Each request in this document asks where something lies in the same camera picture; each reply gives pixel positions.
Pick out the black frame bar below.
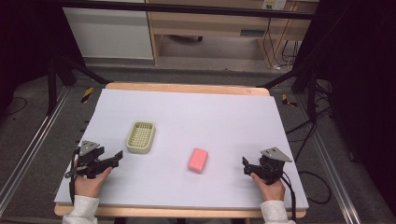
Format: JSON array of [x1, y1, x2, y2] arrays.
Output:
[[59, 0, 316, 21]]

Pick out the black metal stand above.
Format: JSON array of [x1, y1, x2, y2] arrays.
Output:
[[46, 54, 111, 116], [256, 60, 320, 122]]

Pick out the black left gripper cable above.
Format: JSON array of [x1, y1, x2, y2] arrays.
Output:
[[64, 148, 80, 205]]

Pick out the beige slotted soap dish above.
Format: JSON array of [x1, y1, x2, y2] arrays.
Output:
[[125, 120, 157, 155]]

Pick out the pink soap bar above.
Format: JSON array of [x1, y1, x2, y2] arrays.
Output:
[[187, 147, 209, 175]]

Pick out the person's left hand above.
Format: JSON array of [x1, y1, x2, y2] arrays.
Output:
[[73, 166, 113, 199]]

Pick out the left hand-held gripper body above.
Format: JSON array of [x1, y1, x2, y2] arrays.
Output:
[[74, 140, 106, 180]]

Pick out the white foam board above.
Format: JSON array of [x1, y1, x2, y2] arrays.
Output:
[[53, 88, 310, 210]]

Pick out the person's right hand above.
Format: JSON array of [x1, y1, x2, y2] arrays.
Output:
[[249, 172, 286, 203]]

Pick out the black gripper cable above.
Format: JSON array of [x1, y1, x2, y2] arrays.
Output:
[[278, 170, 297, 222], [64, 148, 80, 205]]

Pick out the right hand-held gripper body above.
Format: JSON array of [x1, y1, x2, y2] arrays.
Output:
[[257, 147, 293, 185]]

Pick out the metal floor rail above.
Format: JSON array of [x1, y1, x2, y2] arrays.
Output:
[[294, 92, 362, 224], [0, 86, 73, 216]]

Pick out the yellow black striped tape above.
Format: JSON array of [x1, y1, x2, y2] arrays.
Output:
[[281, 93, 298, 108], [80, 86, 94, 104]]

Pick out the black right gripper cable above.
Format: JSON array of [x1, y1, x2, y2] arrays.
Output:
[[278, 170, 297, 222]]

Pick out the wooden desk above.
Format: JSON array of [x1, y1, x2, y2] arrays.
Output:
[[145, 0, 320, 68]]

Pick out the cables under desk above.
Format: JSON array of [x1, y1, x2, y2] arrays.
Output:
[[262, 17, 301, 70]]

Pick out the white cabinet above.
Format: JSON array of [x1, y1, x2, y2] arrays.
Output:
[[62, 0, 154, 61]]

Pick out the black floor cable loop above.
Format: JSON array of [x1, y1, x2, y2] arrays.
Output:
[[297, 170, 332, 205]]

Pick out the wooden table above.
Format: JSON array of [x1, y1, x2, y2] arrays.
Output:
[[53, 81, 307, 219]]

